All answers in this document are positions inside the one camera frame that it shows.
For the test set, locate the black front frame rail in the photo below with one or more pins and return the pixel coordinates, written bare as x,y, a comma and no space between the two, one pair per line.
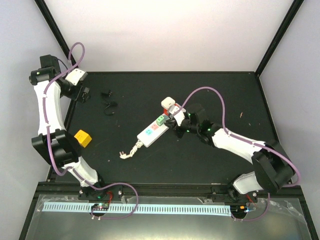
143,190

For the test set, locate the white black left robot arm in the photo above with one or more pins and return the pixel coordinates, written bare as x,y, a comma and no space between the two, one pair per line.
54,143

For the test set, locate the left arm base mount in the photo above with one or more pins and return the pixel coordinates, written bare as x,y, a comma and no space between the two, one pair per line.
113,193

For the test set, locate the red cube socket adapter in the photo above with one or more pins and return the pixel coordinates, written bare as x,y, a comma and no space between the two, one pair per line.
170,112

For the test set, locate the white power strip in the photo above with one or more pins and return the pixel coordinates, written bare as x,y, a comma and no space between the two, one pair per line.
151,133

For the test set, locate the green plug adapter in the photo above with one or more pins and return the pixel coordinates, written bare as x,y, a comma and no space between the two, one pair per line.
161,120

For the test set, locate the white slotted cable duct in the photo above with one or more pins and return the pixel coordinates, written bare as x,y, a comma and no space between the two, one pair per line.
120,208

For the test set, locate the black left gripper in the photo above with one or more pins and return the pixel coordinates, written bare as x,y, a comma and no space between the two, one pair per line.
75,95

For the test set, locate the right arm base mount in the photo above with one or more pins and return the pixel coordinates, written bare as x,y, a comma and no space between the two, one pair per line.
229,195

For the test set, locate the yellow cube socket adapter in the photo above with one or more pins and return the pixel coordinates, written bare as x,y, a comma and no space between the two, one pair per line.
83,138

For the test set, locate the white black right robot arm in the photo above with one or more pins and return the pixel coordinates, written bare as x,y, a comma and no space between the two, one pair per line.
270,171

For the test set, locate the white charger block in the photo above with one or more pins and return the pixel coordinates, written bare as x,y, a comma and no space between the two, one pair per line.
167,103

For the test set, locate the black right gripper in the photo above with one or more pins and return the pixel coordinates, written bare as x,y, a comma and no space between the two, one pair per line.
174,124

